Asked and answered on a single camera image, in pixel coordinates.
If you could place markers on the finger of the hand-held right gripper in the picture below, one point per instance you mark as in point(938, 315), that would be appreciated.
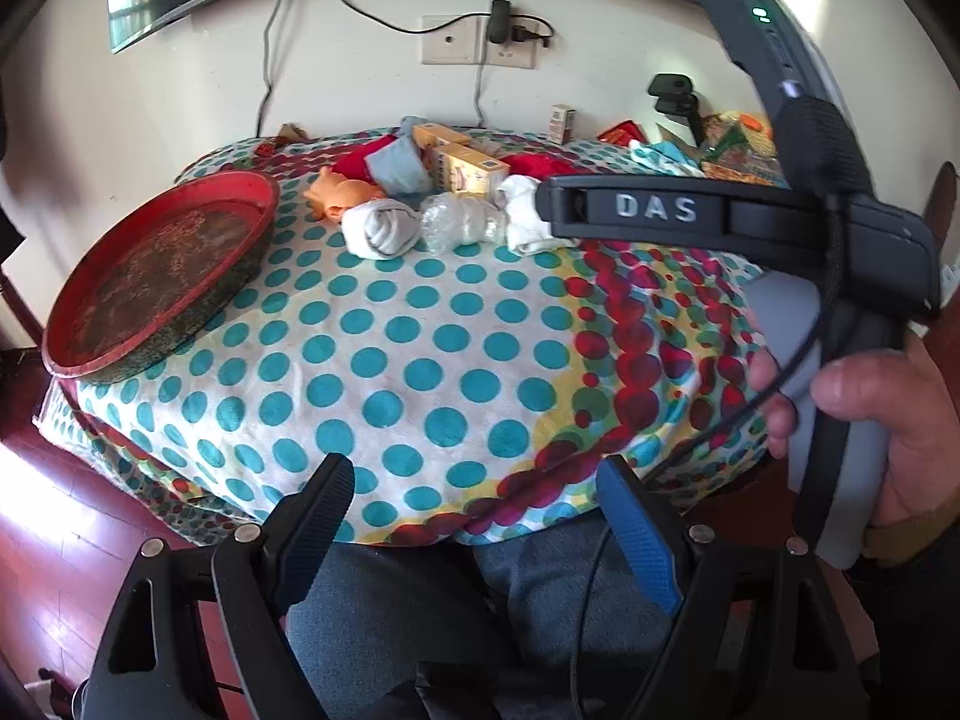
point(600, 210)

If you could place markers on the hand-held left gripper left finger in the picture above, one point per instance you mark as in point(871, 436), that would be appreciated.
point(319, 532)

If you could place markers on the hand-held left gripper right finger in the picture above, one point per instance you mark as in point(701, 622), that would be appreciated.
point(645, 540)

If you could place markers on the large white sock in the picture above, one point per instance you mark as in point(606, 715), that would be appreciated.
point(525, 217)

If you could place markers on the red sock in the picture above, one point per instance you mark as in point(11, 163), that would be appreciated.
point(536, 165)
point(360, 163)

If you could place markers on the yellow medicine box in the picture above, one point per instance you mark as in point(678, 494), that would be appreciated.
point(472, 169)
point(439, 136)

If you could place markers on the grey sock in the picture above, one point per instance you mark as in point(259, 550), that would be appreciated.
point(397, 169)

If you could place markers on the small white sock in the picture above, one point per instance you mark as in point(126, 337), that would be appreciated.
point(379, 229)

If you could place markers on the orange rubber toy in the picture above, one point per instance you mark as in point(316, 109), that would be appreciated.
point(337, 195)

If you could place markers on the round red tray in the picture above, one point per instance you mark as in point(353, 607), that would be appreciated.
point(150, 277)

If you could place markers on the person's right forearm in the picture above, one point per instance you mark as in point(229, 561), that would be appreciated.
point(915, 615)

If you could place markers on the person's right hand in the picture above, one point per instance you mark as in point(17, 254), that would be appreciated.
point(922, 450)

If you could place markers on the pile of snack bags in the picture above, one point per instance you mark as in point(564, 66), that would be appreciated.
point(742, 146)

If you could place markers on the red snack packet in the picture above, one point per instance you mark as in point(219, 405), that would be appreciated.
point(621, 133)

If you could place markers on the light blue white cloth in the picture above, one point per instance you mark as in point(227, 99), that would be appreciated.
point(664, 157)

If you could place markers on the small white brown box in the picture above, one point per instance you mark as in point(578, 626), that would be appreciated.
point(562, 124)

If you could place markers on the person's legs in jeans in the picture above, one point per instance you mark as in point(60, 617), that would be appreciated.
point(390, 600)

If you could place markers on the clear plastic bag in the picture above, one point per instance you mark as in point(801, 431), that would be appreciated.
point(457, 221)

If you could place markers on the polka-dot blanket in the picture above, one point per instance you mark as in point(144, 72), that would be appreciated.
point(420, 360)

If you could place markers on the brown paper scrap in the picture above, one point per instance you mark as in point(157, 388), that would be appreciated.
point(294, 132)

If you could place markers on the white power wall outlet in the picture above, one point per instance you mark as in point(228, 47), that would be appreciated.
point(517, 54)

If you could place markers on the white coax wall socket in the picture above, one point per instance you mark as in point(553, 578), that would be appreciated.
point(450, 39)

